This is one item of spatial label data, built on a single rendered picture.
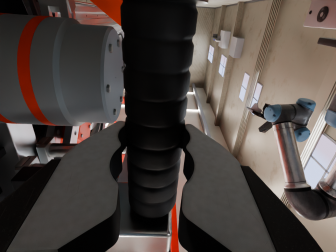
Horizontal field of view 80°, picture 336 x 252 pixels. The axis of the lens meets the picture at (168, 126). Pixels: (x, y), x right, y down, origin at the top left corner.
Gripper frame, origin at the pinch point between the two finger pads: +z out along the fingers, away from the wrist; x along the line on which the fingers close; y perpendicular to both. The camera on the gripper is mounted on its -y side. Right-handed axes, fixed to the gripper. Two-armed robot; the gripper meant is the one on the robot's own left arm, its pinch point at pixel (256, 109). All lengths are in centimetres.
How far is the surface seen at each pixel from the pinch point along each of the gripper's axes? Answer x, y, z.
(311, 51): -355, 41, 306
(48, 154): 96, 11, -64
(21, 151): 99, 13, -67
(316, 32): -351, 81, 312
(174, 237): -12, -218, 60
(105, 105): 87, 26, -74
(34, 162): 97, 12, -68
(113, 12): 87, 35, -20
